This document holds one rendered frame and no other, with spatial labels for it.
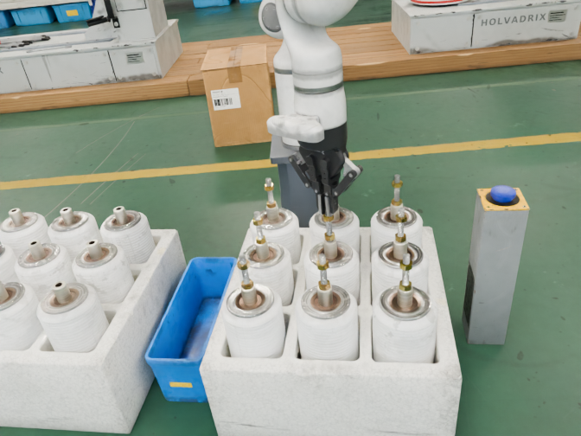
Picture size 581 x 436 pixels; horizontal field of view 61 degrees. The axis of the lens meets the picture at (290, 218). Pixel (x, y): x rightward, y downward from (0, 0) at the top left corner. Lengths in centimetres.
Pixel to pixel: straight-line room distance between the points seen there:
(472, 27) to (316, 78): 207
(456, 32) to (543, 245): 154
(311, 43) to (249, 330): 42
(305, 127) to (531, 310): 70
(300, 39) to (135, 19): 208
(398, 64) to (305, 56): 191
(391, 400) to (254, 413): 22
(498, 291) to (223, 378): 51
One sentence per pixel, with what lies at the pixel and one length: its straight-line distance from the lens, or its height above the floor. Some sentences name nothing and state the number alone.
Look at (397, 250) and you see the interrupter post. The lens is 84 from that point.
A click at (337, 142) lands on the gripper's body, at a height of 47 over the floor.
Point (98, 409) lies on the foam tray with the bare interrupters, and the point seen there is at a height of 7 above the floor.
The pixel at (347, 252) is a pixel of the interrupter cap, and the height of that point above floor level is 25.
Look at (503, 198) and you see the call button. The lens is 89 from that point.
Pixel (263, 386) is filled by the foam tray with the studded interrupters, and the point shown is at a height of 15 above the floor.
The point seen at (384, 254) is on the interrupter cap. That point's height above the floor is 25.
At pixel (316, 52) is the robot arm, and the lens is 68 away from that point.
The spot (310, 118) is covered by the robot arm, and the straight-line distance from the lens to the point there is 69.
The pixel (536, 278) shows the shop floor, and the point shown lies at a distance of 126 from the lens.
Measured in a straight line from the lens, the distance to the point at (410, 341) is 76.
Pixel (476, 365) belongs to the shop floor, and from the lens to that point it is 104.
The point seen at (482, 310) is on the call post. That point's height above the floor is 9.
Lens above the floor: 77
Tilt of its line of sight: 32 degrees down
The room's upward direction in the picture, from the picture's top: 7 degrees counter-clockwise
